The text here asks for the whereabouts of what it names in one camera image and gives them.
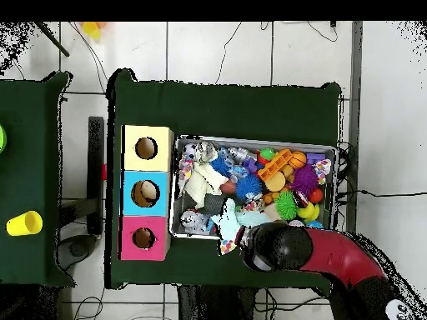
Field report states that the colourful polka-dot cloth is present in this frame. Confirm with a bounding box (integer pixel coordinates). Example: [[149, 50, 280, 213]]
[[177, 156, 195, 188], [219, 237, 239, 256]]

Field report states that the shallow metal mesh bin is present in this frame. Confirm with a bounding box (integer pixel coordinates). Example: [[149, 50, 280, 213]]
[[168, 134, 338, 248]]

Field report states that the orange basketball toy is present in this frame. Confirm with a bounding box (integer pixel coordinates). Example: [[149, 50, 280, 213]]
[[287, 150, 307, 170]]

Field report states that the black flat panel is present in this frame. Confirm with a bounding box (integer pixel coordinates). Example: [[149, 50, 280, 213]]
[[87, 116, 105, 236]]

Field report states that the purple spiky ball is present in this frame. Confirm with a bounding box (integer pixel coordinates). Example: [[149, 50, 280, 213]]
[[289, 163, 319, 196]]

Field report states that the dark green table cloth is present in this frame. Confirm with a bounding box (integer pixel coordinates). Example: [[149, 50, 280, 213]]
[[105, 67, 342, 296], [0, 71, 75, 288]]

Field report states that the orange plastic building block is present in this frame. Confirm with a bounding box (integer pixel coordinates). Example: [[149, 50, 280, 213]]
[[257, 148, 293, 181]]

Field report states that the yellow plastic cup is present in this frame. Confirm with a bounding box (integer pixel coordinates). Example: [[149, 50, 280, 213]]
[[81, 22, 102, 42], [5, 210, 43, 237]]

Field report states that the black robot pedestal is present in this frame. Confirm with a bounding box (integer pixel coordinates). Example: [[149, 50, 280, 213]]
[[176, 284, 258, 320]]

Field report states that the black cable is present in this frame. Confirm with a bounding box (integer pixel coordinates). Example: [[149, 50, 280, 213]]
[[336, 188, 427, 198]]

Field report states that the black rod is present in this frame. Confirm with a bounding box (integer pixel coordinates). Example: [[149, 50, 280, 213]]
[[34, 22, 71, 58]]

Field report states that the mint green cloth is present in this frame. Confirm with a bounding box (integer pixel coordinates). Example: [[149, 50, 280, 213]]
[[209, 197, 273, 248]]

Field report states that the green tentacle puffer ball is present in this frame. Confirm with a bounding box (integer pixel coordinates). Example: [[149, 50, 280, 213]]
[[274, 190, 299, 221]]

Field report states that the cream white cloth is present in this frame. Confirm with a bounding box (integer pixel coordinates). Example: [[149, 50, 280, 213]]
[[182, 161, 229, 209]]

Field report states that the wooden box with three holes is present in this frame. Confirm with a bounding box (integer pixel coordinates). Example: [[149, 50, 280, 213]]
[[118, 124, 175, 262]]

